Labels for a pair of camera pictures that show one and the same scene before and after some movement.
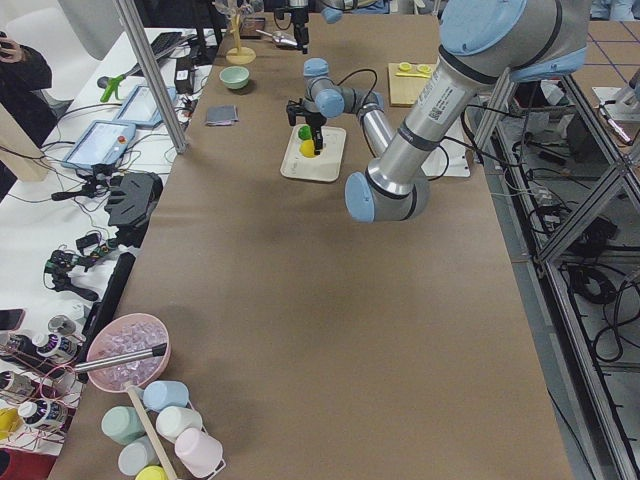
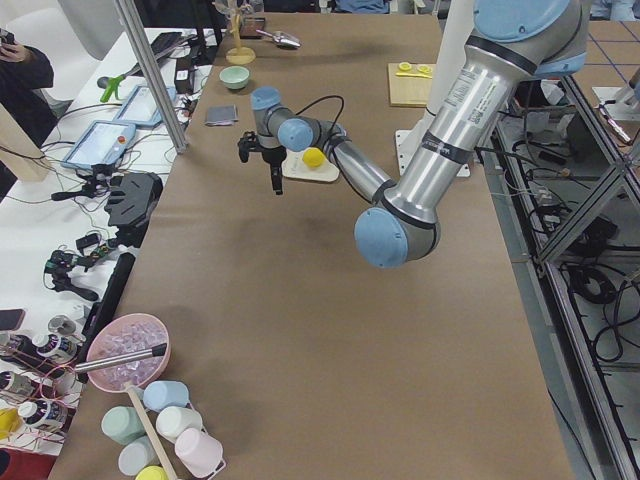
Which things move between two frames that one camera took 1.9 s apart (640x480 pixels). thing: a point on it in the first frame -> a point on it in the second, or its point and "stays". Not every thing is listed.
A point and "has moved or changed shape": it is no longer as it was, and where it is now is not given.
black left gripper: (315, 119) -> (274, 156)
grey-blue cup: (135, 455) stays
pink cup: (198, 453) stays
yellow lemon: (307, 148) has moved or changed shape
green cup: (122, 424) stays
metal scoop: (280, 38) stays
